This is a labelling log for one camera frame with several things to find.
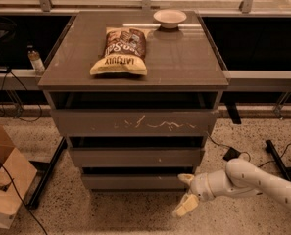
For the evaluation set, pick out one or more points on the cardboard box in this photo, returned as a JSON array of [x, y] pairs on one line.
[[16, 176]]

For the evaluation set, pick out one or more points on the grey middle drawer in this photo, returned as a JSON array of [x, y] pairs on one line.
[[88, 157]]

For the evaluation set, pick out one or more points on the black power adapter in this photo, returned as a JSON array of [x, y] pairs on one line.
[[231, 154]]

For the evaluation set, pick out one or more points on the grey drawer cabinet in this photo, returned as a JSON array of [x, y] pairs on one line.
[[184, 74]]

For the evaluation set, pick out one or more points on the white ceramic bowl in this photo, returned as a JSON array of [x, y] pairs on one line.
[[170, 18]]

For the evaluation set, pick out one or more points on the small clear bottle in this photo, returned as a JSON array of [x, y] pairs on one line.
[[35, 60]]

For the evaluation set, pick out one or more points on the black floor stand left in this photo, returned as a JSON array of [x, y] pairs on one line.
[[44, 171]]

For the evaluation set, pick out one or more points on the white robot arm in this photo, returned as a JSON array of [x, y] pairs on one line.
[[239, 179]]

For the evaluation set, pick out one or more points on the grey bottom drawer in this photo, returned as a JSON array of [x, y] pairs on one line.
[[132, 182]]

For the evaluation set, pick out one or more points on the black floor stand right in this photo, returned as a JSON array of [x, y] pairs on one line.
[[285, 171]]

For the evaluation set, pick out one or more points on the yellow brown chips bag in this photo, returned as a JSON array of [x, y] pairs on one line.
[[125, 52]]

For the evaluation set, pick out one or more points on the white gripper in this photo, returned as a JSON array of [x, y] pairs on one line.
[[200, 188]]

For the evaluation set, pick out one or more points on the grey drawer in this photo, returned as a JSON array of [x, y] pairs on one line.
[[88, 157], [132, 182], [128, 123]]

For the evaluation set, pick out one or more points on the grey top drawer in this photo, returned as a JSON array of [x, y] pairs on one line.
[[128, 123]]

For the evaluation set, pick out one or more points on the black floor stand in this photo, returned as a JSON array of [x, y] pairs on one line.
[[44, 171], [285, 171]]

